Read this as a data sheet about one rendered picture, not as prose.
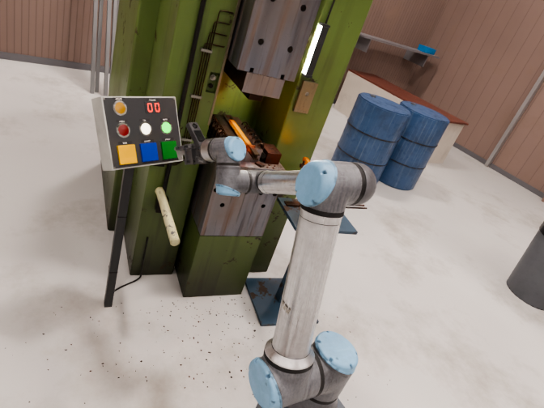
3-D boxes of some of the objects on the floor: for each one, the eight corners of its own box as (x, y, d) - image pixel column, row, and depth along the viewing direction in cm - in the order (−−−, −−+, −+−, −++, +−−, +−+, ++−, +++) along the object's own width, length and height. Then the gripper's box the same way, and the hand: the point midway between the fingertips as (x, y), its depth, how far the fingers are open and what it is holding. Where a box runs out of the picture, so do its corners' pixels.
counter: (359, 110, 801) (375, 74, 767) (444, 164, 663) (469, 123, 628) (333, 107, 759) (348, 69, 725) (418, 164, 621) (443, 120, 586)
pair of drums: (422, 189, 536) (460, 121, 491) (366, 200, 448) (405, 120, 403) (376, 159, 580) (406, 95, 535) (316, 164, 493) (347, 88, 448)
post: (112, 307, 224) (141, 125, 172) (104, 308, 222) (131, 123, 170) (111, 301, 226) (140, 121, 175) (104, 302, 225) (130, 119, 173)
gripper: (201, 164, 158) (167, 165, 172) (218, 161, 165) (185, 163, 179) (198, 142, 157) (165, 144, 170) (215, 140, 163) (183, 142, 177)
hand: (176, 146), depth 173 cm, fingers closed
